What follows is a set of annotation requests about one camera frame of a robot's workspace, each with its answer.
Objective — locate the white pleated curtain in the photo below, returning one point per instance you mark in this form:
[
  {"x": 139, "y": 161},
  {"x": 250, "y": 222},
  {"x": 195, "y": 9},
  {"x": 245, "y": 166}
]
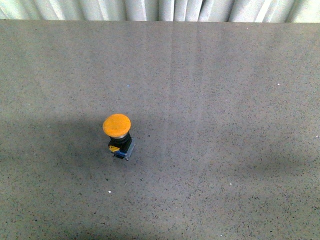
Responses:
[{"x": 246, "y": 11}]

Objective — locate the yellow mushroom push button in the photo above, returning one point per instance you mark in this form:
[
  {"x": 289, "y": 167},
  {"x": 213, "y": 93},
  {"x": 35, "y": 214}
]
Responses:
[{"x": 117, "y": 127}]

